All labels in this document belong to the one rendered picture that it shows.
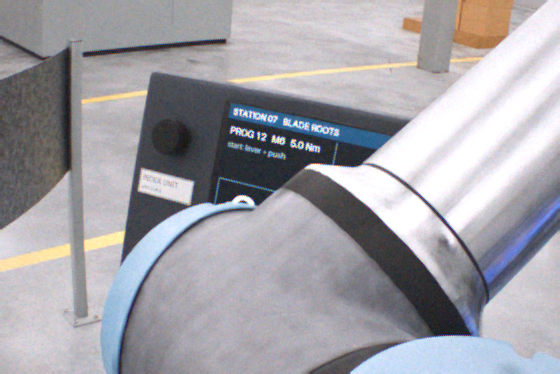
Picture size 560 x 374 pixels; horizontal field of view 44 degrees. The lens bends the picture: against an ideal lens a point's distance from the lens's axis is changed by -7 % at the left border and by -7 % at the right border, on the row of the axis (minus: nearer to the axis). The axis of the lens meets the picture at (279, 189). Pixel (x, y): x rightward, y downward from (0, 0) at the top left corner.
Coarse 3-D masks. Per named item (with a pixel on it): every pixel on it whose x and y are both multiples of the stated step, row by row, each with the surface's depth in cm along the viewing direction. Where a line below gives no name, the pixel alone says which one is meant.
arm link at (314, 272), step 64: (512, 64) 31; (448, 128) 30; (512, 128) 29; (320, 192) 29; (384, 192) 28; (448, 192) 29; (512, 192) 29; (128, 256) 32; (192, 256) 30; (256, 256) 28; (320, 256) 27; (384, 256) 26; (448, 256) 28; (512, 256) 30; (128, 320) 29; (192, 320) 27; (256, 320) 26; (320, 320) 25; (384, 320) 26; (448, 320) 27
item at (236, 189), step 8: (224, 184) 56; (232, 184) 56; (240, 184) 56; (248, 184) 56; (216, 192) 57; (224, 192) 56; (232, 192) 56; (240, 192) 56; (248, 192) 56; (256, 192) 55; (264, 192) 55; (272, 192) 55; (216, 200) 57; (224, 200) 56; (232, 200) 56; (240, 200) 56; (248, 200) 56; (256, 200) 55; (264, 200) 55
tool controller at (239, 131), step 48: (192, 96) 57; (240, 96) 56; (288, 96) 54; (144, 144) 59; (192, 144) 57; (240, 144) 56; (288, 144) 54; (336, 144) 53; (144, 192) 59; (192, 192) 58
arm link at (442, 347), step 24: (456, 336) 22; (336, 360) 23; (360, 360) 23; (384, 360) 21; (408, 360) 21; (432, 360) 21; (456, 360) 21; (480, 360) 21; (504, 360) 21; (528, 360) 21; (552, 360) 22
